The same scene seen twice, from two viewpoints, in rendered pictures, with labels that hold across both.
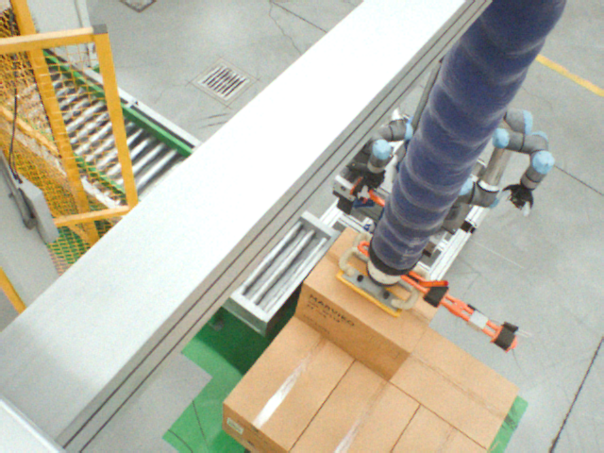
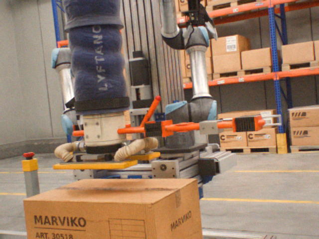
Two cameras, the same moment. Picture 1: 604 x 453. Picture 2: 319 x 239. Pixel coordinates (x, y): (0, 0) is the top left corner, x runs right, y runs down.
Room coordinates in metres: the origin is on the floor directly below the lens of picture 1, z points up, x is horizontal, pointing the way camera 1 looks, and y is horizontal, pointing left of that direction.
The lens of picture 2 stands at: (-0.33, -0.75, 1.29)
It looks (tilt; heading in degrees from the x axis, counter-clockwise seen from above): 3 degrees down; 3
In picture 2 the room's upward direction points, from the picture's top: 6 degrees counter-clockwise
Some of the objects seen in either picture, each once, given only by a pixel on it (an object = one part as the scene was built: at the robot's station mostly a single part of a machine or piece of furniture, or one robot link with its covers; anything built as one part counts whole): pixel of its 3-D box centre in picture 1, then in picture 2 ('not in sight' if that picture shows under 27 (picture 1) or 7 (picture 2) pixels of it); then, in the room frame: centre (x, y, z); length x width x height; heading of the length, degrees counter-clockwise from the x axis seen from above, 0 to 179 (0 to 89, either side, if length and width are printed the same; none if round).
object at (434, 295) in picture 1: (435, 293); (158, 128); (1.31, -0.67, 1.18); 0.10 x 0.08 x 0.06; 155
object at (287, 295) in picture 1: (303, 276); not in sight; (1.58, -0.10, 0.58); 0.70 x 0.03 x 0.06; 154
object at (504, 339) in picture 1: (503, 339); (247, 123); (1.15, -0.98, 1.18); 0.08 x 0.07 x 0.05; 65
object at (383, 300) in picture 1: (372, 288); (93, 161); (1.33, -0.40, 1.08); 0.34 x 0.10 x 0.05; 65
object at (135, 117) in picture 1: (131, 108); not in sight; (2.49, 1.16, 0.60); 1.60 x 0.10 x 0.09; 64
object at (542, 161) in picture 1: (540, 165); not in sight; (1.59, -0.87, 1.82); 0.09 x 0.08 x 0.11; 0
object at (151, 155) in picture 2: not in sight; (120, 153); (1.50, -0.48, 1.08); 0.34 x 0.10 x 0.05; 65
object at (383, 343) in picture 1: (368, 304); (117, 236); (1.41, -0.45, 0.74); 0.60 x 0.40 x 0.40; 65
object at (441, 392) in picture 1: (369, 407); not in sight; (1.01, -0.58, 0.34); 1.20 x 1.00 x 0.40; 64
